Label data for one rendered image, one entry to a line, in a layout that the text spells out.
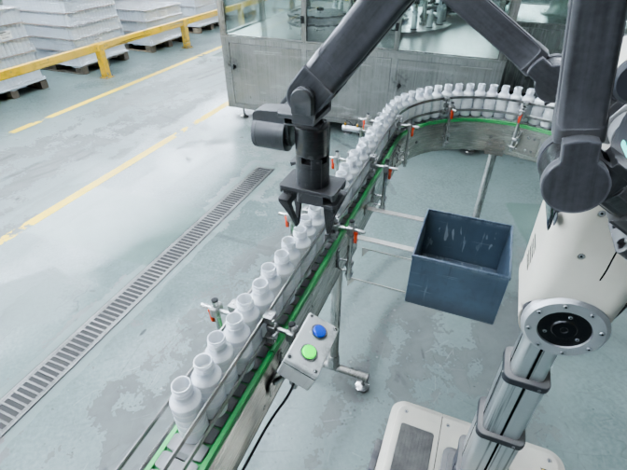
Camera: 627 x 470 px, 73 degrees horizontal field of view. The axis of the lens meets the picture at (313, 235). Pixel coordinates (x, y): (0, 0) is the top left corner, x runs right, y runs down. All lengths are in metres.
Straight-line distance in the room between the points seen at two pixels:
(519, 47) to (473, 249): 0.94
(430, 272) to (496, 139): 1.25
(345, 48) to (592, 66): 0.29
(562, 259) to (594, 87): 0.37
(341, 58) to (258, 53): 4.19
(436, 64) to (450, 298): 2.99
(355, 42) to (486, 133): 1.99
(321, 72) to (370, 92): 3.81
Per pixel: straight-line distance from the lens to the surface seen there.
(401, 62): 4.30
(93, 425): 2.35
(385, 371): 2.31
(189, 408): 0.88
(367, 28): 0.61
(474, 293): 1.53
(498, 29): 1.05
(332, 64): 0.63
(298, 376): 0.95
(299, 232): 1.16
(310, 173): 0.70
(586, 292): 0.95
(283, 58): 4.69
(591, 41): 0.60
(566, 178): 0.62
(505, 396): 1.28
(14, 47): 6.99
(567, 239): 0.87
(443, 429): 1.89
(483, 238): 1.76
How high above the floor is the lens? 1.85
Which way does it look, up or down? 36 degrees down
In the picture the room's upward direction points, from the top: straight up
